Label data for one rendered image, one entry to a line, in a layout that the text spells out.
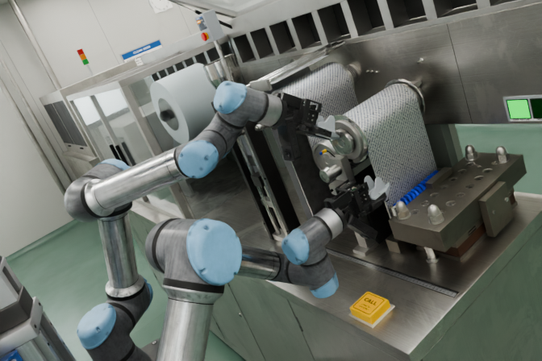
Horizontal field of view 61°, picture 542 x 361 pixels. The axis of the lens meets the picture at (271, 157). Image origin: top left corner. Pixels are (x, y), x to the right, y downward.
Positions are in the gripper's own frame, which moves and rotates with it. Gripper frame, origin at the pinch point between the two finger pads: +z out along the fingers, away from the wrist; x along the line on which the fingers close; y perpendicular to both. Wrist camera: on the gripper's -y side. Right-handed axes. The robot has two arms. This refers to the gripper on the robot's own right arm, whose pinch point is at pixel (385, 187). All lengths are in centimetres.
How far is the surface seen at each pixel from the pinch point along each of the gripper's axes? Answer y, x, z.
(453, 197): -6.0, -14.4, 8.2
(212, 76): 40, 75, 2
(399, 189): -3.3, -0.3, 4.4
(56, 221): -94, 556, -52
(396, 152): 7.0, -0.2, 7.6
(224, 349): -109, 139, -29
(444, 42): 29.9, -7.1, 30.1
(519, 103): 11.1, -24.4, 29.4
